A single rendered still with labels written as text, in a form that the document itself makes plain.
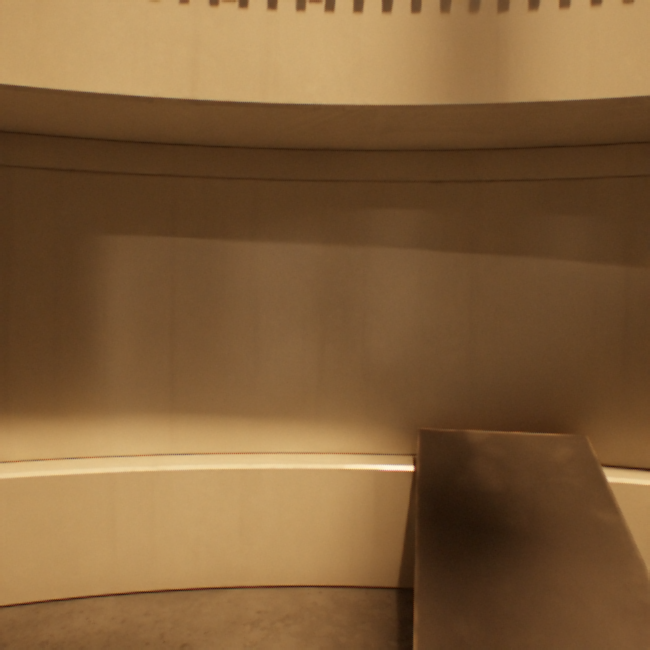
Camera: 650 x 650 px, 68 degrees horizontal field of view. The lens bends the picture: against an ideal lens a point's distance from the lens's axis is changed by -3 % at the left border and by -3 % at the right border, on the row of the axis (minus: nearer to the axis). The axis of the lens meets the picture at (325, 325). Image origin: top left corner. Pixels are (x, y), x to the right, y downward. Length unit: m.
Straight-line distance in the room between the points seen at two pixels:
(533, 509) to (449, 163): 0.31
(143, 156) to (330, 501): 0.36
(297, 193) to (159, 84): 0.16
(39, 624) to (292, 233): 0.39
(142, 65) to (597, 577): 0.47
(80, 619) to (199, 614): 0.10
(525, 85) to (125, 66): 0.30
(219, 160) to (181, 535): 0.35
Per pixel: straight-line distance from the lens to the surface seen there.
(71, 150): 0.52
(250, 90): 0.41
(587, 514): 0.42
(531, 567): 0.38
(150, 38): 0.44
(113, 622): 0.49
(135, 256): 0.49
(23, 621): 0.51
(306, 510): 0.48
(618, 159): 0.53
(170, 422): 0.50
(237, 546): 0.49
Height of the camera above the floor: 0.25
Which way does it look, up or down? 2 degrees down
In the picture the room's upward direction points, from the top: 1 degrees clockwise
